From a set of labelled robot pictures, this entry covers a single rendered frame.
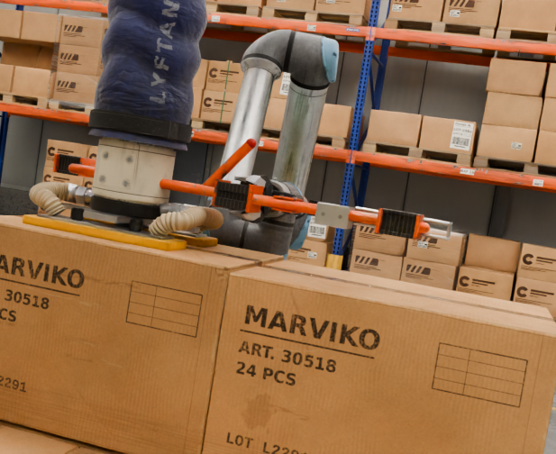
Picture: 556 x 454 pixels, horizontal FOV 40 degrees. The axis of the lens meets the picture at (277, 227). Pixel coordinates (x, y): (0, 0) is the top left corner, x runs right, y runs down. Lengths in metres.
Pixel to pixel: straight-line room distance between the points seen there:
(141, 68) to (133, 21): 0.10
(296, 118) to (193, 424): 1.05
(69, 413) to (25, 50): 9.93
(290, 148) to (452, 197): 7.79
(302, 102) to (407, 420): 1.09
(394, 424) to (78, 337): 0.64
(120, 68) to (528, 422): 1.05
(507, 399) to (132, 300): 0.71
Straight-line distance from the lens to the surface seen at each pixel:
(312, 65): 2.15
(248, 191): 1.60
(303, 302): 1.41
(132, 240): 1.58
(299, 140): 2.27
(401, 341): 1.38
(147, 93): 1.64
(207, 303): 1.46
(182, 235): 1.74
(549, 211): 10.01
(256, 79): 2.10
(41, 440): 1.66
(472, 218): 10.00
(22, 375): 1.67
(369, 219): 1.55
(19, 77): 10.78
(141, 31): 1.66
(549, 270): 8.73
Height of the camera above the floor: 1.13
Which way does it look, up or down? 3 degrees down
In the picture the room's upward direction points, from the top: 9 degrees clockwise
